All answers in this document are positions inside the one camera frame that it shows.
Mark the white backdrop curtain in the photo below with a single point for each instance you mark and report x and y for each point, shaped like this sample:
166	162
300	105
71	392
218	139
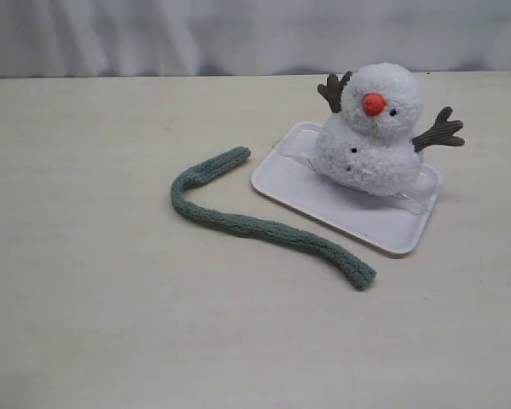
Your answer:
201	38

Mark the green knitted scarf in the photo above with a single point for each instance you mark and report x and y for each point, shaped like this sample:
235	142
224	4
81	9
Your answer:
357	273

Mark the white rectangular plastic tray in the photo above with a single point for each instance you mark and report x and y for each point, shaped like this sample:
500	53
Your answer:
393	225

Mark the white plush snowman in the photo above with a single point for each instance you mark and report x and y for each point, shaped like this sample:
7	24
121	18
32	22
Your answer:
370	142

